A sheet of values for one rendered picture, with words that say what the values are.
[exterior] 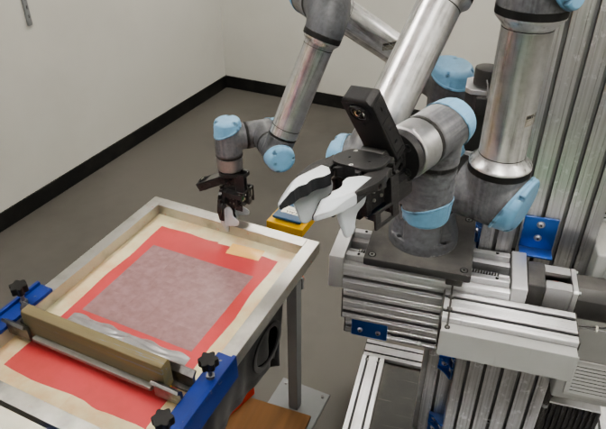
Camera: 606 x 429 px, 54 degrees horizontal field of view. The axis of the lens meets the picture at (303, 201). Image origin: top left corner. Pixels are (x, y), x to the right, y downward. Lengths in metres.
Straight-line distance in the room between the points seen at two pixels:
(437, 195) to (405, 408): 1.54
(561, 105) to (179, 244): 1.10
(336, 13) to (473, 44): 3.20
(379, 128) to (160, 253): 1.17
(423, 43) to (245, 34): 4.33
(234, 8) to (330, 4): 3.85
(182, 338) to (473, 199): 0.78
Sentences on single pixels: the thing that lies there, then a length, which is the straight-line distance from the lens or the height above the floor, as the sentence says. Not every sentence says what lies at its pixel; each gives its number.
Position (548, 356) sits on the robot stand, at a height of 1.16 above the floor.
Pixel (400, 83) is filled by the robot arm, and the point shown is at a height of 1.68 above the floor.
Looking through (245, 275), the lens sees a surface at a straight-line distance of 1.66.
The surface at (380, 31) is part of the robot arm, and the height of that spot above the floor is 1.56.
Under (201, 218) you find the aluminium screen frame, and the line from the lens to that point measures 1.85.
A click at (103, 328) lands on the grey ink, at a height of 0.97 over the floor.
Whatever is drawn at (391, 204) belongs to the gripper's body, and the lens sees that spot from 0.74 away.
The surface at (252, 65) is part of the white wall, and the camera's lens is 5.34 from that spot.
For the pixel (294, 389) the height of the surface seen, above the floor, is 0.13.
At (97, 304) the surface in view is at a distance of 1.66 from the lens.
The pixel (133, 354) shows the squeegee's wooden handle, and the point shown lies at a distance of 1.36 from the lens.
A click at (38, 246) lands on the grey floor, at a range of 3.70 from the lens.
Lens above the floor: 2.03
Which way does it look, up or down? 33 degrees down
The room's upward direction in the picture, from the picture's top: straight up
